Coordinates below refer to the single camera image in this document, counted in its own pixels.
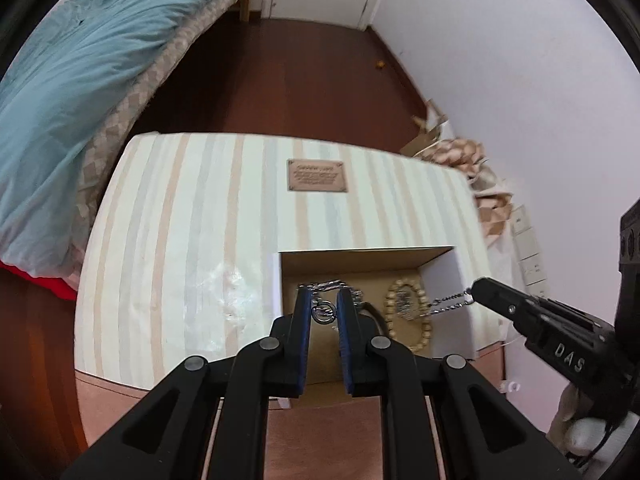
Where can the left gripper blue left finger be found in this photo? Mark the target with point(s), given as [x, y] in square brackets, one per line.
[297, 345]

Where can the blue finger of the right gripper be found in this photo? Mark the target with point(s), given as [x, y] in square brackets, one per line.
[523, 310]

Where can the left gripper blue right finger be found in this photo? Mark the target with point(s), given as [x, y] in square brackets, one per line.
[353, 345]

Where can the white gloved right hand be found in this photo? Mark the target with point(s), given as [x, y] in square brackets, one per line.
[572, 431]

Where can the white cardboard box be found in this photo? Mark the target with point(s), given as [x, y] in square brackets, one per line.
[414, 296]

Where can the checkered beige cloth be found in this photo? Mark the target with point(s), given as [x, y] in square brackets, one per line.
[493, 201]

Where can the pink and striped table mat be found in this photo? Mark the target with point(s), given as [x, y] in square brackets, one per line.
[183, 254]

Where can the brown label patch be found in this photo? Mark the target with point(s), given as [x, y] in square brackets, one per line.
[316, 175]

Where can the brown cardboard pieces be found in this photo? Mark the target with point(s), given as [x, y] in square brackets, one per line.
[429, 130]

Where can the red bed sheet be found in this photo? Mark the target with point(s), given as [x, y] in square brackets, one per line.
[57, 286]

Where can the teal duvet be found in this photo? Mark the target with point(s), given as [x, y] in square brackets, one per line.
[71, 72]

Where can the white wall socket strip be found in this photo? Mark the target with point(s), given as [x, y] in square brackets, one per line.
[529, 255]

